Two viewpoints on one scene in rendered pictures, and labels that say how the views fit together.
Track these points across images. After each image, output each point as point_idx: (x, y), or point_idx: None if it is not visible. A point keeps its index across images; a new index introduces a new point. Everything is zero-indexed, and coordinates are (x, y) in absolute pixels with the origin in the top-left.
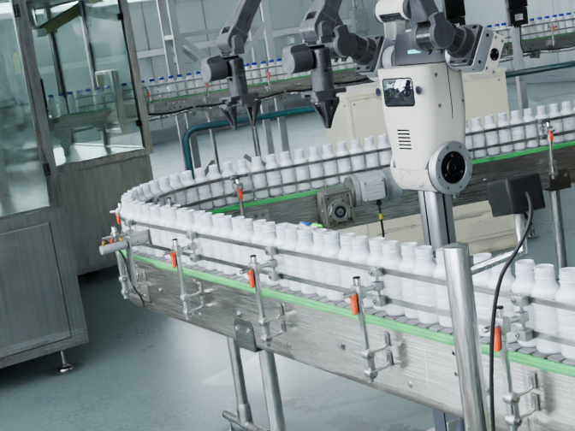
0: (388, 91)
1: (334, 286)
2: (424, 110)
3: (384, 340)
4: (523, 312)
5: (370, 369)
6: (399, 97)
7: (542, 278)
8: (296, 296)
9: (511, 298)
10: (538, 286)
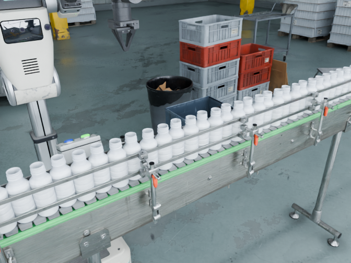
0: (10, 31)
1: (202, 147)
2: (50, 42)
3: (246, 153)
4: (315, 99)
5: (253, 169)
6: (24, 35)
7: (315, 83)
8: (166, 174)
9: (307, 96)
10: (314, 87)
